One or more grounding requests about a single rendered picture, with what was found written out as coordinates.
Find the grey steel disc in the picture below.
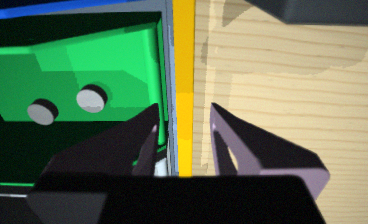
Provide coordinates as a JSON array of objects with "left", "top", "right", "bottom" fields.
[{"left": 76, "top": 84, "right": 108, "bottom": 113}]

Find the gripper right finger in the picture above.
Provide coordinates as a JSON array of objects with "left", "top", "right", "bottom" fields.
[{"left": 209, "top": 103, "right": 330, "bottom": 201}]

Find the grey metal disc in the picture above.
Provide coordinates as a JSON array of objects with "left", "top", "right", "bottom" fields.
[{"left": 27, "top": 98, "right": 59, "bottom": 125}]

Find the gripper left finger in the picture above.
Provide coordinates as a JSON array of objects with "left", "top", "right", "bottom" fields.
[{"left": 41, "top": 103, "right": 160, "bottom": 176}]

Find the yellow bar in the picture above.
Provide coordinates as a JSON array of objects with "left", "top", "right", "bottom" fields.
[{"left": 173, "top": 0, "right": 196, "bottom": 176}]

